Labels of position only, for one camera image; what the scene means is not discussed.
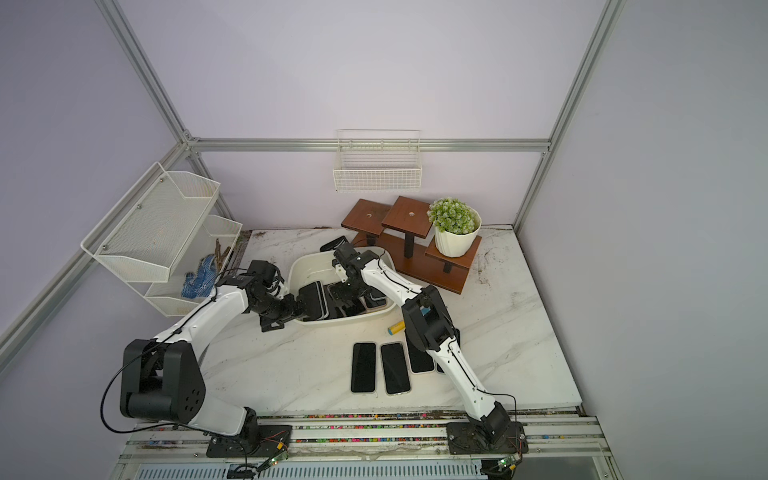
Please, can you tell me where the clear case phone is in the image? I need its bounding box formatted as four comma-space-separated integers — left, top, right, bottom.
350, 342, 377, 393

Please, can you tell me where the white plastic storage box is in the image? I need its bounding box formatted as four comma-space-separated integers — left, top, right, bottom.
287, 251, 396, 327

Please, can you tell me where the black plastic scoop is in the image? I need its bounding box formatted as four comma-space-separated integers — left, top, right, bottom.
319, 235, 348, 252

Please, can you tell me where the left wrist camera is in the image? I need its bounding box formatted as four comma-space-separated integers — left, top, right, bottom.
246, 260, 285, 299

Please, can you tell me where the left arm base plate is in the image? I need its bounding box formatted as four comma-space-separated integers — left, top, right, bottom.
206, 425, 293, 458

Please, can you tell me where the pink case phone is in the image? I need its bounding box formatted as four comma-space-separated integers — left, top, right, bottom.
380, 342, 411, 395

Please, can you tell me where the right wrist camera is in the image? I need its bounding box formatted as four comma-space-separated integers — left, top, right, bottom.
334, 243, 360, 269

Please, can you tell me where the white wire wall basket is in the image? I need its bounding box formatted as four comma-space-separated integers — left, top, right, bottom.
333, 129, 423, 193

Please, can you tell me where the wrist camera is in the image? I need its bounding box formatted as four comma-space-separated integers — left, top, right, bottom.
334, 243, 360, 269
246, 260, 285, 299

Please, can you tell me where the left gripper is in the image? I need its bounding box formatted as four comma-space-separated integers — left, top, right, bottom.
252, 294, 311, 334

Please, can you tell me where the white pot green plant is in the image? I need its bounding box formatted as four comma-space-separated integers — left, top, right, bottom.
427, 197, 482, 258

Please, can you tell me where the brown wooden tiered stand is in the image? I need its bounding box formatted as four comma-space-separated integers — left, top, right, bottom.
341, 196, 482, 294

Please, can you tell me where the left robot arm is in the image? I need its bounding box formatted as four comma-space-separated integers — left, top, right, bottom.
115, 260, 307, 440

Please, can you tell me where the dark phone bottom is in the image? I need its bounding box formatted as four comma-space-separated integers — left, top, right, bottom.
363, 287, 387, 310

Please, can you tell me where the white case phone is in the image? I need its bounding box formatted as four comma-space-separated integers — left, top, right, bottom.
297, 281, 330, 322

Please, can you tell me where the light blue case phone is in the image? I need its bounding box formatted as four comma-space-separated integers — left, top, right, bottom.
406, 338, 435, 374

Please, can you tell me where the blue yellow garden rake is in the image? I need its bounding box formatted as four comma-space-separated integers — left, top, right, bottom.
387, 321, 406, 335

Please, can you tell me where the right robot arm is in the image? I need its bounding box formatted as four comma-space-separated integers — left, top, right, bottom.
333, 243, 523, 445

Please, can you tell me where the blue cloth in shelf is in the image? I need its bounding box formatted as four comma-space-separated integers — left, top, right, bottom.
181, 254, 218, 300

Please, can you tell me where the white mesh two-tier shelf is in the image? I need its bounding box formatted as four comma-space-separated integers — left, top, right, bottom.
81, 163, 242, 317

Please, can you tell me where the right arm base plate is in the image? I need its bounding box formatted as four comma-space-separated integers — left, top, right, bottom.
446, 422, 529, 455

